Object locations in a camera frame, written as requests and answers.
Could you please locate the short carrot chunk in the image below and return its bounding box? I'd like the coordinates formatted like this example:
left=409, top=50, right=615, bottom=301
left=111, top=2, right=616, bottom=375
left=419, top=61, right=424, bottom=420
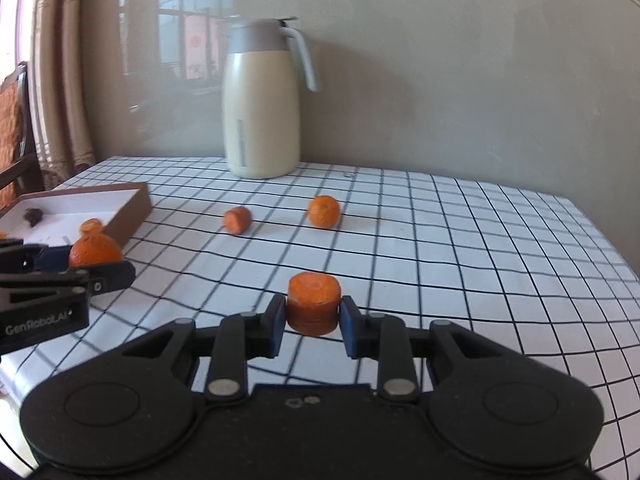
left=286, top=272, right=342, bottom=337

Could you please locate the beige lace curtain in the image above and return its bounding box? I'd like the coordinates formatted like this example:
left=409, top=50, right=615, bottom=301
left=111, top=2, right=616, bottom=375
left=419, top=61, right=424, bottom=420
left=24, top=0, right=96, bottom=188

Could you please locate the dark wooden sofa bench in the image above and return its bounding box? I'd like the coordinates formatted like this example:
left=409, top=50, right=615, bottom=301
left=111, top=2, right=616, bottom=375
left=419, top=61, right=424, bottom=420
left=1, top=62, right=44, bottom=210

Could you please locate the checkered white tablecloth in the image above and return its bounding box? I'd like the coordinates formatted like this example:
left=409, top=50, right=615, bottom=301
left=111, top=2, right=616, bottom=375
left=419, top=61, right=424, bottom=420
left=1, top=157, right=639, bottom=479

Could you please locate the orange kumquat on table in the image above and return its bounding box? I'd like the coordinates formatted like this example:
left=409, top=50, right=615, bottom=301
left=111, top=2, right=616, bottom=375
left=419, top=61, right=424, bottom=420
left=307, top=195, right=341, bottom=229

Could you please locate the dark mangosteen with stem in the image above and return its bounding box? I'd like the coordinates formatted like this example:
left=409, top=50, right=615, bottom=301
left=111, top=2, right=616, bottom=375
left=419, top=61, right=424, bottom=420
left=23, top=208, right=43, bottom=228

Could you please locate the cream and grey thermos jug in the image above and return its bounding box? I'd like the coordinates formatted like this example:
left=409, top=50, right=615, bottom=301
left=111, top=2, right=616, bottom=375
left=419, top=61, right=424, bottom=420
left=222, top=16, right=320, bottom=179

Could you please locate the carrot piece gripper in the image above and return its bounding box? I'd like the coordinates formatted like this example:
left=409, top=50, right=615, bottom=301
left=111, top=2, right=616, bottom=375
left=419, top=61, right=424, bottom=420
left=68, top=233, right=124, bottom=268

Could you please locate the long carrot chunk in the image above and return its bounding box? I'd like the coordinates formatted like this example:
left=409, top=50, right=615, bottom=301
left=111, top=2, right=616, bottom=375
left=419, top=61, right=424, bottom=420
left=222, top=206, right=253, bottom=235

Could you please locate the white shallow cardboard box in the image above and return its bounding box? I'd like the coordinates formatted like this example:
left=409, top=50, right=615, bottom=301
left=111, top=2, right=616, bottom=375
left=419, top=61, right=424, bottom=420
left=1, top=182, right=152, bottom=246

